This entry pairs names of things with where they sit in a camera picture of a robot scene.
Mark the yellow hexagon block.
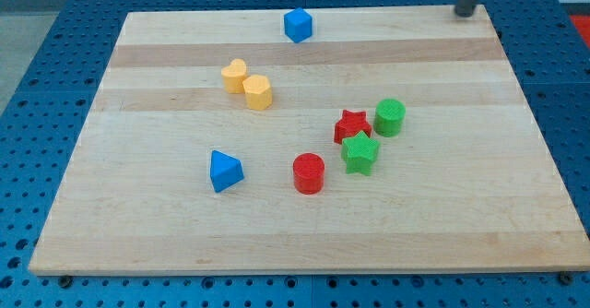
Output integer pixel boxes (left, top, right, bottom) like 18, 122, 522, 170
243, 75, 273, 111

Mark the blue cube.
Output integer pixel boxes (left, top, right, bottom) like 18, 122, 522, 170
283, 7, 313, 43

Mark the red cylinder block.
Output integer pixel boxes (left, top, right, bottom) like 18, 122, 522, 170
292, 153, 325, 195

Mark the red star block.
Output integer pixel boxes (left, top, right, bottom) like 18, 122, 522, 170
333, 110, 372, 144

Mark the green star block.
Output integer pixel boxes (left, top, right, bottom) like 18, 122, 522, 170
341, 131, 380, 176

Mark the blue triangle block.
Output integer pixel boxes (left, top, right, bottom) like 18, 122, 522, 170
209, 150, 244, 193

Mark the wooden board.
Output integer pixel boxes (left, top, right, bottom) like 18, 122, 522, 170
29, 6, 589, 277

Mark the yellow heart block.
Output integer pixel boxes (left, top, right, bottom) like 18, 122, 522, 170
221, 58, 248, 94

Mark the green cylinder block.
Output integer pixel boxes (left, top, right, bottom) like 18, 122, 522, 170
373, 99, 406, 137

